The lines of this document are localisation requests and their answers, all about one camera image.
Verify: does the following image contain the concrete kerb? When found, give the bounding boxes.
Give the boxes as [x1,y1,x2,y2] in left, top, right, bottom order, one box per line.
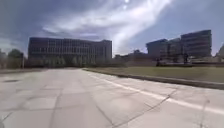
[82,67,224,91]

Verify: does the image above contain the grass field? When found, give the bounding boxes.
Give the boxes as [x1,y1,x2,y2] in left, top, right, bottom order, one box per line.
[91,65,224,84]

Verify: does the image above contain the row of dark trees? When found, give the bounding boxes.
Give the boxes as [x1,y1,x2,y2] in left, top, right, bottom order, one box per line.
[0,48,28,70]

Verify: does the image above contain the grey concrete slab pavement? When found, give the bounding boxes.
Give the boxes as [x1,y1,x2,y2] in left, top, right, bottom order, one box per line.
[0,68,224,128]

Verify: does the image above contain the wide grey multi-storey building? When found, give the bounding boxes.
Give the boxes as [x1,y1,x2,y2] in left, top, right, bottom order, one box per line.
[27,36,113,68]

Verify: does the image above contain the low dark building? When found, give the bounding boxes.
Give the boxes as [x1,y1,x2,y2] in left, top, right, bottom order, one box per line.
[112,49,158,66]

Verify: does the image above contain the dark blocky office building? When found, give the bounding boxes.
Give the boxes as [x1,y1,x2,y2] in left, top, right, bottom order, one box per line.
[145,29,213,63]

